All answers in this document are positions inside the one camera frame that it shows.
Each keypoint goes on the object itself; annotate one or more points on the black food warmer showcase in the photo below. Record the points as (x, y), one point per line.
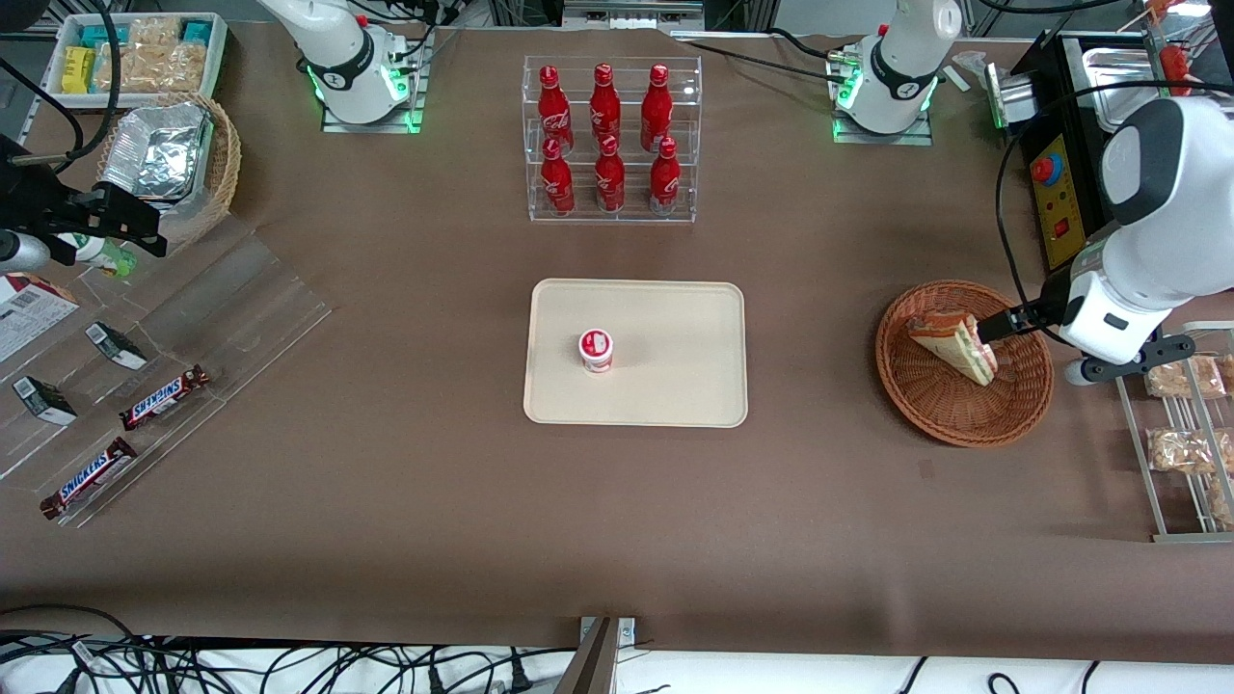
(1060, 193)

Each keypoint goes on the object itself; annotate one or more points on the light tan wicker basket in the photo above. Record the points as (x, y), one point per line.
(225, 164)

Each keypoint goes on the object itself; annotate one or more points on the red food on skewer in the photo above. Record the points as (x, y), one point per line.
(1174, 66)

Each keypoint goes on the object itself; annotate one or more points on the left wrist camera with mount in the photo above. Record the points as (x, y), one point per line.
(1128, 367)

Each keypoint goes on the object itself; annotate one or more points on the red white yogurt cup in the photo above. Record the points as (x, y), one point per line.
(596, 349)

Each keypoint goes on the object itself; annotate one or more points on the clear acrylic bottle rack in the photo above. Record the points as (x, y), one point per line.
(689, 145)

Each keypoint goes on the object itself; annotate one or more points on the red cola bottle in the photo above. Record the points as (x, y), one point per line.
(664, 183)
(657, 108)
(557, 183)
(609, 181)
(552, 108)
(604, 106)

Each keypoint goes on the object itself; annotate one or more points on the yellow snack packet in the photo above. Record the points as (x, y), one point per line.
(77, 69)

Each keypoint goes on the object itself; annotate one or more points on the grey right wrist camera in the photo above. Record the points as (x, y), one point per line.
(21, 253)

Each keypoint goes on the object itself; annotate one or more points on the white plastic bin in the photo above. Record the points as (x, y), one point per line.
(217, 58)

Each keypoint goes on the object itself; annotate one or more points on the teal snack packet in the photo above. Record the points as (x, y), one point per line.
(196, 32)
(101, 36)

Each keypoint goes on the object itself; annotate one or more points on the beige plastic tray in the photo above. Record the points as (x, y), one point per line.
(675, 376)

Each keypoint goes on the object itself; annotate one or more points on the small black white box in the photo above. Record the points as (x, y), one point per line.
(43, 401)
(116, 346)

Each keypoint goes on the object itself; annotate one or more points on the brown table cover sheet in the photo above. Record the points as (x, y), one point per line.
(386, 540)

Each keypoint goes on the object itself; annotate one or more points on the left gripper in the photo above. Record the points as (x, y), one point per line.
(1044, 311)

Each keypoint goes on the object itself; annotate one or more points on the printed cardboard box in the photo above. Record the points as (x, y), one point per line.
(29, 318)

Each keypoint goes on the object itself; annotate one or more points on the plastic triangle sandwich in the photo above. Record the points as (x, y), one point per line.
(950, 344)

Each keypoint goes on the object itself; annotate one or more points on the clear acrylic stepped display stand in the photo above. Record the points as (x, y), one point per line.
(241, 308)

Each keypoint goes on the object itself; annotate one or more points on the stainless steel pan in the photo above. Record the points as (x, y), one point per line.
(1118, 82)

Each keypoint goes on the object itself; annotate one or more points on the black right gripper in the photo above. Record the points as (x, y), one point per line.
(46, 206)

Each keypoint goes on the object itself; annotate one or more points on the metal bracket with dark bar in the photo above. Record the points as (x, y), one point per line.
(598, 660)

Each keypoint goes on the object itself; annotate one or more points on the clear wrapped bread pack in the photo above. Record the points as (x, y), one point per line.
(1184, 378)
(1222, 503)
(1181, 451)

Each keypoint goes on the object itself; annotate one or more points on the brown Snickers bar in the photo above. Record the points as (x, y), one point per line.
(89, 478)
(164, 398)

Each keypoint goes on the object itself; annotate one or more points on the clear cracker snack pack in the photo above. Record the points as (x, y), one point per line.
(154, 32)
(154, 69)

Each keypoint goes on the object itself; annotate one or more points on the round brown wicker basket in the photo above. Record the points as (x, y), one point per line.
(950, 414)

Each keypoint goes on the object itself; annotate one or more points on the white green small bottle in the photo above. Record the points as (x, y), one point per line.
(108, 258)

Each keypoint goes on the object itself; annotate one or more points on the silver foil tray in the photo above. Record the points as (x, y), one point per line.
(154, 154)

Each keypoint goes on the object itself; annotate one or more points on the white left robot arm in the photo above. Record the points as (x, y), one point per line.
(897, 58)

